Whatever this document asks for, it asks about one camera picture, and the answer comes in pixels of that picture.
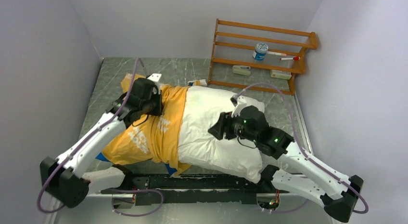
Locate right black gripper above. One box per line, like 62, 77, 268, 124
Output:
208, 108, 259, 143

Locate blue orange cartoon pillowcase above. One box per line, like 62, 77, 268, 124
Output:
96, 84, 190, 175

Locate white pillow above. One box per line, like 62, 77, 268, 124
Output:
177, 86, 263, 183

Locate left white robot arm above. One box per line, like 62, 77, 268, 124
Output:
37, 73, 163, 211

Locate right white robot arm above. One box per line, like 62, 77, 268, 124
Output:
208, 105, 369, 223

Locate small white remote device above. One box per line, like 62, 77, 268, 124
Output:
187, 79, 207, 87

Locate white green rectangular device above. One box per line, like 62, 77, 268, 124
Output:
232, 65, 251, 76

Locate white box under shelf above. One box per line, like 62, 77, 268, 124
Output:
270, 70, 292, 80

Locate blue white jar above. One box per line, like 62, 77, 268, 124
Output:
253, 42, 268, 61

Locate white pen on shelf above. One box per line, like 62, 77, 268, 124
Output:
267, 51, 287, 56

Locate orange wooden shelf rack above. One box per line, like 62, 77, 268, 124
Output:
208, 19, 319, 95

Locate white red marker pen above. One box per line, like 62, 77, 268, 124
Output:
280, 56, 301, 61

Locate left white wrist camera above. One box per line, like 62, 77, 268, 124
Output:
147, 73, 162, 89

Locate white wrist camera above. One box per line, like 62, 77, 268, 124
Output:
230, 96, 251, 118
147, 73, 162, 89

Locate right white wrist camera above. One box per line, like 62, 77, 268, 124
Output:
230, 96, 251, 118

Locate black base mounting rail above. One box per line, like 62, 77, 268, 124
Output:
101, 174, 277, 206

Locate aluminium frame rail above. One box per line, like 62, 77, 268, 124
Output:
52, 181, 334, 198

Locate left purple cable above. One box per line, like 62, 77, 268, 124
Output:
37, 57, 165, 218

